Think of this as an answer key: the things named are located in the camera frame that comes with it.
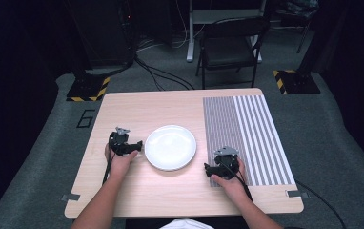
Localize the left hand-held gripper black cable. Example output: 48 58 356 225
101 135 117 186

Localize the white desk frame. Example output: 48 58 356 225
185 0 268 63

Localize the dark furniture with cloth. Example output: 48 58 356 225
273 0 320 54

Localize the hand-held gripper black cable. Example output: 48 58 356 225
220 161 254 202
101 135 117 186

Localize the black yellow striped stand base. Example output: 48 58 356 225
66 75 111 103
272 69 321 95

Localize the grey tape piece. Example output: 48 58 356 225
285 189 311 200
60 193 82 202

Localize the grey white striped mat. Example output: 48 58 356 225
202 94 297 188

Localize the person's white clothing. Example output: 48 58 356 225
159 218 215 229

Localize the black floor cable bundle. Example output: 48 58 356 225
133 54 195 92

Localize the person's left hand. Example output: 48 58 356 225
104 143 139 179

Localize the person's right hand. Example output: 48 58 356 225
210 157 250 202

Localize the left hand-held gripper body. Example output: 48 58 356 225
108 126 133 157

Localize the black folding chair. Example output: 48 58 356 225
195 16 271 90

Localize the black cable on floor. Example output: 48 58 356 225
294 179 348 229

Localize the right hand-held gripper black cable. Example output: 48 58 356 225
220 161 254 202

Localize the dark equipment cabinet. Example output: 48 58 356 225
65 0 137 69

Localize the white plate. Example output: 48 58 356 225
144 124 198 172

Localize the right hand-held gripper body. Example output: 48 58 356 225
213 146 240 178

